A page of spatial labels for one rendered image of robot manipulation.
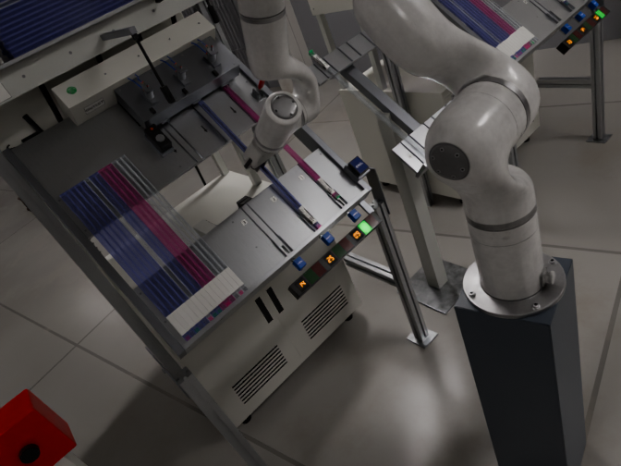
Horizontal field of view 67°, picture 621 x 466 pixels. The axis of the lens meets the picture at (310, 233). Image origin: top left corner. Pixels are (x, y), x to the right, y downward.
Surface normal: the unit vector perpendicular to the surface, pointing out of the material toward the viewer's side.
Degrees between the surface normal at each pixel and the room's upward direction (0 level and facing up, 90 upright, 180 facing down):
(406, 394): 0
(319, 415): 0
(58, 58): 90
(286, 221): 44
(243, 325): 90
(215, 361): 90
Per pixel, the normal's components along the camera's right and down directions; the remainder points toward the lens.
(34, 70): 0.62, 0.25
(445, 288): -0.36, -0.76
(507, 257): -0.24, 0.63
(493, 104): 0.13, -0.51
